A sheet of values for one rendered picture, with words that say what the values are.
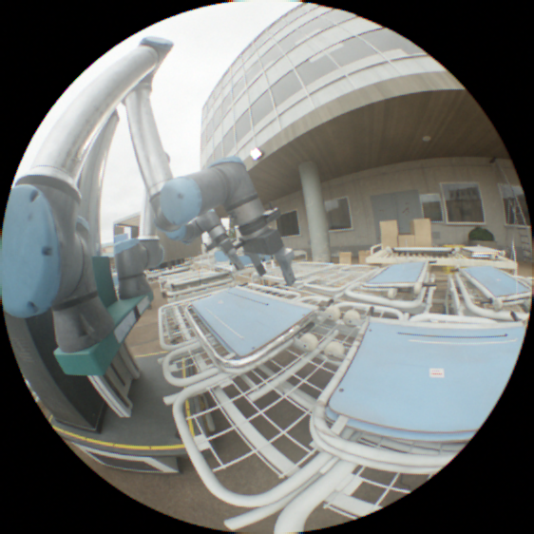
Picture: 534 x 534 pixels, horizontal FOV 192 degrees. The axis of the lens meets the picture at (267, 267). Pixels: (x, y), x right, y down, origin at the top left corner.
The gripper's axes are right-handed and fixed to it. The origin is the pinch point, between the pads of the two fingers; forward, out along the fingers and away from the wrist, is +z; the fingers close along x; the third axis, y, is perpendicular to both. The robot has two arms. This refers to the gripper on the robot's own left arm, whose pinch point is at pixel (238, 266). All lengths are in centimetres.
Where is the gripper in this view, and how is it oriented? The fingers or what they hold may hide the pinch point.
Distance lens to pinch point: 79.6
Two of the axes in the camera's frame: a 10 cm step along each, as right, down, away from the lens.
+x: -2.9, 0.2, 9.6
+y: 8.0, -5.5, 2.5
